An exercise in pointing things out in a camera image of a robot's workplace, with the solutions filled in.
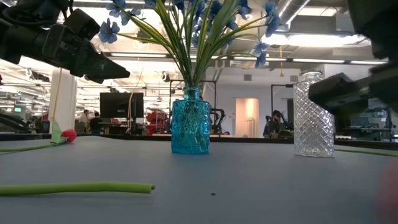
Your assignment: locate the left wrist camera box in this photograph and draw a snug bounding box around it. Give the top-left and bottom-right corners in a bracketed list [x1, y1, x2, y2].
[63, 8, 101, 42]

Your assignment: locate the black metal table frame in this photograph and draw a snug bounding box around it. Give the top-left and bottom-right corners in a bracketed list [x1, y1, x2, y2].
[0, 133, 398, 151]

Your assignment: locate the red equipment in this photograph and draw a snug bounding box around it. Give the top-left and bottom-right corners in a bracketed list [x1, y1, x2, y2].
[146, 111, 170, 135]

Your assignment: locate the long ceiling light strip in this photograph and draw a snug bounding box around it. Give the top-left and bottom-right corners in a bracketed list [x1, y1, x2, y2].
[349, 60, 388, 66]
[292, 58, 346, 64]
[233, 56, 287, 62]
[110, 52, 168, 58]

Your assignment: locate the black metal stand frame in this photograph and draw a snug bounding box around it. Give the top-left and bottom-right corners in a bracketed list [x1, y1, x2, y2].
[169, 80, 218, 135]
[270, 83, 295, 138]

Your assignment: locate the clear cut-glass vase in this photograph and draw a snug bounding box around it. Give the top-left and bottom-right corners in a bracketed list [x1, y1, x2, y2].
[293, 72, 336, 157]

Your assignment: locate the blue cut-glass vase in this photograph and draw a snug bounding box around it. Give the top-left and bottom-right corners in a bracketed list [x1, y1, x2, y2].
[171, 86, 211, 155]

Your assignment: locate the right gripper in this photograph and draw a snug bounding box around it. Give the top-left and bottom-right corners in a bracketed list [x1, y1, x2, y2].
[307, 60, 398, 115]

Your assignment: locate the blue artificial flower bunch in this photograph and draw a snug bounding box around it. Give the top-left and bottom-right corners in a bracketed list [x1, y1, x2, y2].
[98, 0, 282, 88]

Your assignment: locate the orange-lit doorway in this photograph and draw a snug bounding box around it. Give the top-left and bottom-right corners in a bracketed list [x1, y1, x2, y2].
[235, 98, 260, 138]

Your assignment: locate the white pillar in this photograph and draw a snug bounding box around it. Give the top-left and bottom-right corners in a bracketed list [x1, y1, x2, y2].
[49, 68, 78, 133]

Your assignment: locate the yellow extension cable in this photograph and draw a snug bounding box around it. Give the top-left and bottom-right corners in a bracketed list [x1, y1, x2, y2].
[51, 67, 64, 123]

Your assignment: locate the black monitor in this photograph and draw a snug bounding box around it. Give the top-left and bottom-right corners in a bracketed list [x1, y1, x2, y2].
[99, 92, 145, 119]

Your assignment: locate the red artificial tulip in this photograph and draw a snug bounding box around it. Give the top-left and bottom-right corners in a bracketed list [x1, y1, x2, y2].
[0, 121, 78, 154]

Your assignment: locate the dark desk monitor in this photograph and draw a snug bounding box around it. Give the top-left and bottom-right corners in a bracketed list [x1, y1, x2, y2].
[368, 99, 392, 129]

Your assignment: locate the silver ventilation duct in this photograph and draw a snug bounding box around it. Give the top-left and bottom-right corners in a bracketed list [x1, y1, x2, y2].
[276, 0, 312, 26]

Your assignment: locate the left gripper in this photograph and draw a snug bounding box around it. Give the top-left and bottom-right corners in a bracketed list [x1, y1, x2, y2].
[0, 21, 131, 84]

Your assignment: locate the person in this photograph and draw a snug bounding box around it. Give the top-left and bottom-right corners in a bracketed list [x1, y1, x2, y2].
[77, 109, 91, 133]
[89, 111, 103, 134]
[262, 109, 294, 139]

